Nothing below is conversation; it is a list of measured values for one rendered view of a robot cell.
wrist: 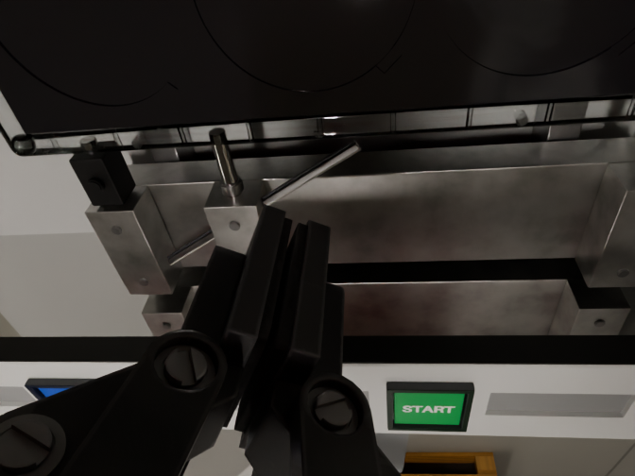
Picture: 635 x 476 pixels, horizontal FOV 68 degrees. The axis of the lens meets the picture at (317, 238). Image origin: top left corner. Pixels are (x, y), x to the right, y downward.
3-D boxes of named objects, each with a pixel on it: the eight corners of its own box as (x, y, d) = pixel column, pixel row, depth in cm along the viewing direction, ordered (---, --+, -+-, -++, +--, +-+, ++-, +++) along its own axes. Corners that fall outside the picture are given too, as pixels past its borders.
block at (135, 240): (101, 187, 32) (81, 214, 30) (147, 184, 32) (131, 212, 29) (143, 268, 37) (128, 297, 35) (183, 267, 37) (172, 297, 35)
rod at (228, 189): (207, 126, 27) (201, 138, 26) (231, 124, 27) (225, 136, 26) (226, 189, 31) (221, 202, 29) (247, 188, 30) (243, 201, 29)
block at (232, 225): (214, 181, 31) (201, 210, 29) (264, 178, 31) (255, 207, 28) (240, 266, 36) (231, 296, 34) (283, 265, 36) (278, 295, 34)
